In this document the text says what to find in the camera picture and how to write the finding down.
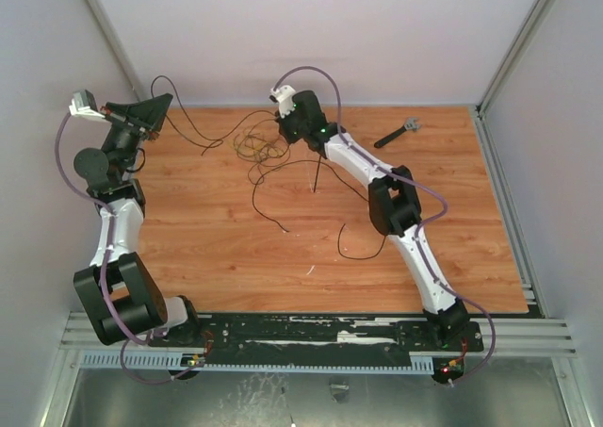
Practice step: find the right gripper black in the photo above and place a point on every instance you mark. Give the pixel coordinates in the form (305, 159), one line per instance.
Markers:
(292, 132)

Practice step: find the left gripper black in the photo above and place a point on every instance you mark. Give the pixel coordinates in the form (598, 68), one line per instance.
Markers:
(147, 116)

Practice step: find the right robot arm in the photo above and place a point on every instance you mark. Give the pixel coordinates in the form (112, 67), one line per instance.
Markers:
(393, 204)

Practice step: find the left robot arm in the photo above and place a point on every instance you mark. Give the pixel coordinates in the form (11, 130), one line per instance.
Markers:
(116, 290)

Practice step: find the black zip tie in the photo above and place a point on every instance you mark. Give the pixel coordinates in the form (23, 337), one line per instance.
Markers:
(315, 183)

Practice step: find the black adjustable wrench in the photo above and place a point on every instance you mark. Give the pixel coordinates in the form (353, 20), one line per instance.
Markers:
(411, 124)

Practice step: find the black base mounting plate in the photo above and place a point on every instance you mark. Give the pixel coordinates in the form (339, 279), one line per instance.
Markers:
(195, 337)

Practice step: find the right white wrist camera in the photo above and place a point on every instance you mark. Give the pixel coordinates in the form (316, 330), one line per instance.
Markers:
(283, 97)

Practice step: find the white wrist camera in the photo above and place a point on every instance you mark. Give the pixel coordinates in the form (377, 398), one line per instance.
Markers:
(83, 105)
(283, 97)

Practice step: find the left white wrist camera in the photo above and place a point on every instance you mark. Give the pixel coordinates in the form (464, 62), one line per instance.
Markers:
(83, 105)

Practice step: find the aluminium front rail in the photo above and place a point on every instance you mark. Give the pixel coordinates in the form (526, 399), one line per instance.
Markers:
(510, 336)

